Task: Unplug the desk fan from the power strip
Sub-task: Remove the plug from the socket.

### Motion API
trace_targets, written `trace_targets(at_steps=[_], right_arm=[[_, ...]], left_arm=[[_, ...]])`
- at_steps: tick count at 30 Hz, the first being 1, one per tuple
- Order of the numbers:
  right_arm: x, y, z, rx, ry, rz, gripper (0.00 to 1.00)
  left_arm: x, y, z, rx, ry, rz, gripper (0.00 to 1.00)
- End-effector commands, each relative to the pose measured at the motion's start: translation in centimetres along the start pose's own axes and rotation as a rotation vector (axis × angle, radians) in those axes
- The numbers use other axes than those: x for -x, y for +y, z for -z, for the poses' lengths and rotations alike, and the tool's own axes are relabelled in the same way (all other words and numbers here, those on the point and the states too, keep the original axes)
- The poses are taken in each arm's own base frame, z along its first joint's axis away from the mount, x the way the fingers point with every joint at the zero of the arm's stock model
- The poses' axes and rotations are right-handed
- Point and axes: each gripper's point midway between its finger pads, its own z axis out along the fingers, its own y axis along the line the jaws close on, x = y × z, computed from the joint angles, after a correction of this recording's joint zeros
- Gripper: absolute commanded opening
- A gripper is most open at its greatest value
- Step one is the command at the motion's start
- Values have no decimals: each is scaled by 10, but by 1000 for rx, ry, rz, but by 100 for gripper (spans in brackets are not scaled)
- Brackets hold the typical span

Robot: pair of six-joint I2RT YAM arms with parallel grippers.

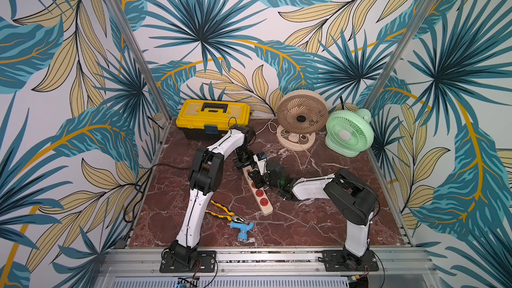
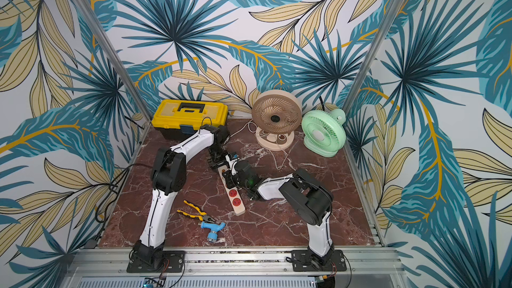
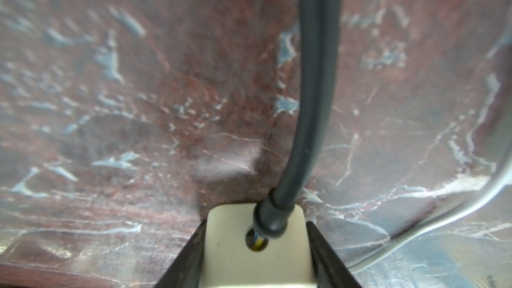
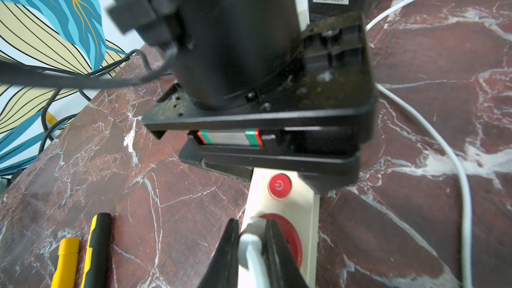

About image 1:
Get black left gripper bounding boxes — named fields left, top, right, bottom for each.
left=231, top=145, right=256, bottom=175

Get white fan cable with plug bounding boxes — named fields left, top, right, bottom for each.
left=255, top=117, right=317, bottom=173

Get beige power strip red sockets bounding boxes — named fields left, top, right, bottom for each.
left=242, top=154, right=273, bottom=216

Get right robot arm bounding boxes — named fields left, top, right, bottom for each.
left=243, top=153, right=379, bottom=265

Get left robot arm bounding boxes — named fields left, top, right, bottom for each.
left=169, top=125, right=255, bottom=267

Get beige round desk fan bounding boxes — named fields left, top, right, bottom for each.
left=275, top=90, right=329, bottom=151

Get green desk fan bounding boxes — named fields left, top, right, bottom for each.
left=325, top=109, right=374, bottom=158

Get yellow black toolbox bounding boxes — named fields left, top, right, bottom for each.
left=176, top=99, right=251, bottom=141

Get blue plastic faucet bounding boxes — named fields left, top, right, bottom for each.
left=229, top=221, right=255, bottom=243

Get yellow black pliers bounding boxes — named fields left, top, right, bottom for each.
left=205, top=200, right=245, bottom=223

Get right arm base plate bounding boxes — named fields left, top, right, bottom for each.
left=317, top=249, right=379, bottom=274

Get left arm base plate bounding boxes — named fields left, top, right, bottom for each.
left=159, top=249, right=217, bottom=273

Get black power strip cable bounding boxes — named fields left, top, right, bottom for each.
left=123, top=161, right=197, bottom=225

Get aluminium front rail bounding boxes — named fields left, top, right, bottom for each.
left=94, top=246, right=443, bottom=287

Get left aluminium frame post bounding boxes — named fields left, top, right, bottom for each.
left=105, top=0, right=172, bottom=123

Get aluminium frame post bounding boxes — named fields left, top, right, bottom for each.
left=105, top=0, right=172, bottom=123
left=364, top=0, right=436, bottom=109

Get right aluminium frame post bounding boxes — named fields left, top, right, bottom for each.
left=364, top=0, right=436, bottom=109

